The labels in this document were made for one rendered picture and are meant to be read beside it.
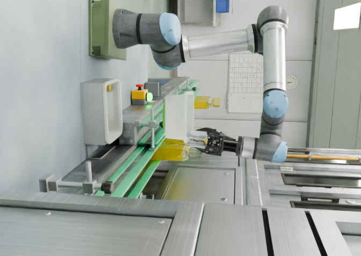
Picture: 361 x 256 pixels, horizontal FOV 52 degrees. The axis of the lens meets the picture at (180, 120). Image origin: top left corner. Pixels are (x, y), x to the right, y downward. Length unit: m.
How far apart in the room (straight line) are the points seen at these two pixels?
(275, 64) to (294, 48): 6.18
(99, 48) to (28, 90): 0.43
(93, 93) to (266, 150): 0.62
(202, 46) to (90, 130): 0.55
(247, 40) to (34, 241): 1.15
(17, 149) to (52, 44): 0.34
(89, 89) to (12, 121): 0.40
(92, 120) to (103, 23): 0.35
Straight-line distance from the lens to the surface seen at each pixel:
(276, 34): 1.34
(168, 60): 1.49
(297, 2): 7.47
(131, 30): 1.40
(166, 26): 1.37
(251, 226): 0.55
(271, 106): 1.17
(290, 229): 0.55
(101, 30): 1.39
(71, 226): 0.58
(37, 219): 0.62
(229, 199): 1.46
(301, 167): 1.97
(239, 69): 7.38
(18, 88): 1.00
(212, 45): 1.49
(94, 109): 1.31
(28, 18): 1.05
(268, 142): 1.27
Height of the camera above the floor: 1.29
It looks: 9 degrees down
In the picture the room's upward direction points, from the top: 92 degrees clockwise
